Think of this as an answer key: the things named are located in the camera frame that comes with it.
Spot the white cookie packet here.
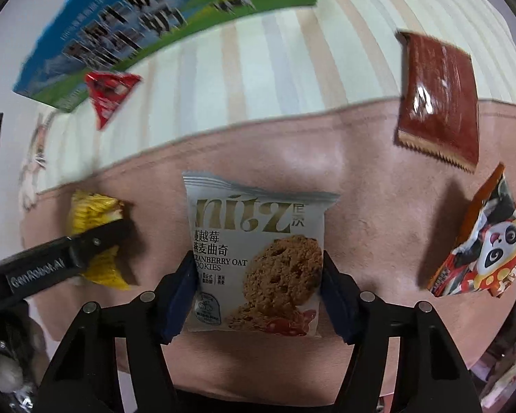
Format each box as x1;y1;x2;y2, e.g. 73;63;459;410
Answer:
181;171;341;339

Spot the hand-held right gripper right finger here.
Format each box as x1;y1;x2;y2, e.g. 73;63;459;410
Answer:
320;252;482;413

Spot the cardboard box with blue print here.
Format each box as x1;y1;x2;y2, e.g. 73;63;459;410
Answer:
12;0;318;113

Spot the small yellow snack packet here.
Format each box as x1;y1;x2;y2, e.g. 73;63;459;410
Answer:
68;190;132;290

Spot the striped pink cat blanket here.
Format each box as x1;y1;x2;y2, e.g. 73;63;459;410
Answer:
17;0;516;399

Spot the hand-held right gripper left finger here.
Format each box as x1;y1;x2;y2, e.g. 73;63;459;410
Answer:
34;252;198;413

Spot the orange panda snack packet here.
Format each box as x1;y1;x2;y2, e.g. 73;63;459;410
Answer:
426;163;516;300

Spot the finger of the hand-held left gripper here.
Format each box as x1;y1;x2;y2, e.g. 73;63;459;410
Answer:
66;219;135;269

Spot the clutter of small packets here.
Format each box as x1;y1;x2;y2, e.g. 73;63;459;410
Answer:
477;301;516;413

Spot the red triangular snack packet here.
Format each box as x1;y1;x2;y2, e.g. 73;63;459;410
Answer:
84;71;143;131

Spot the dark red snack packet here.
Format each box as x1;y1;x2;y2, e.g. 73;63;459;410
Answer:
395;30;481;174

